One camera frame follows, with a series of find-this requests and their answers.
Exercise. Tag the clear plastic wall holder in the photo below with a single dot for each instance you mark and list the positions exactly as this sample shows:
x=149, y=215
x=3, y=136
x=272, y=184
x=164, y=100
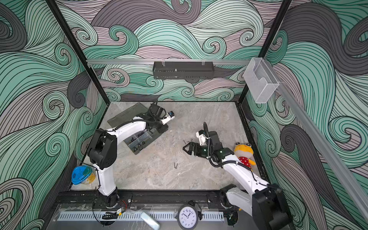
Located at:
x=261, y=79

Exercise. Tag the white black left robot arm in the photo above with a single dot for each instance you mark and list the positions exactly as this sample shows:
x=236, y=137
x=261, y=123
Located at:
x=102, y=152

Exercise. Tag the aluminium rail bar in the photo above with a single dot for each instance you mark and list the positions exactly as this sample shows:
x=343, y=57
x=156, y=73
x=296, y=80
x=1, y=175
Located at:
x=132, y=61

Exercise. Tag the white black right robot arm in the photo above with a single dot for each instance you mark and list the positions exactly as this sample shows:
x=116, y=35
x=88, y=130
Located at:
x=264, y=202

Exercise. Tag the blue lid fruit cup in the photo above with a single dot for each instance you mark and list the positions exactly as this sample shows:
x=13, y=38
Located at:
x=83, y=175

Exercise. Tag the yellow frog plush toy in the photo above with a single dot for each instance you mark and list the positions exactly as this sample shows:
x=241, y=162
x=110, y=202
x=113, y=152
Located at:
x=245, y=154

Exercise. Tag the white round clock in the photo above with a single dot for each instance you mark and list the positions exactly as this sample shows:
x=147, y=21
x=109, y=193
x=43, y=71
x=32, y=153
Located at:
x=187, y=217

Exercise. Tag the white perforated cable duct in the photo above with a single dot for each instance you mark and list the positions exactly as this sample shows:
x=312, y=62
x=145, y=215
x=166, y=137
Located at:
x=135, y=216

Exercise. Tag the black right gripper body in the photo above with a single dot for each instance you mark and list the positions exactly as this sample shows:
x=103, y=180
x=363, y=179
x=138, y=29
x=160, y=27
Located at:
x=201, y=150

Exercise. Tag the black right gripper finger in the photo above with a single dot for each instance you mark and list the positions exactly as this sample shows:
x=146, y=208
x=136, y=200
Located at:
x=191, y=145
x=189, y=150

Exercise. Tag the grey compartment organizer box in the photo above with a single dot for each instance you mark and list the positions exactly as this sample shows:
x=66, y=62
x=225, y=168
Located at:
x=136, y=126

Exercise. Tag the white oblong remote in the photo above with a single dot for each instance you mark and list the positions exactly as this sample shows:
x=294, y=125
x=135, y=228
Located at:
x=150, y=221

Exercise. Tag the black wall tray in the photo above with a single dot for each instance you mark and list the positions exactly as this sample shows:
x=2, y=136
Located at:
x=183, y=71

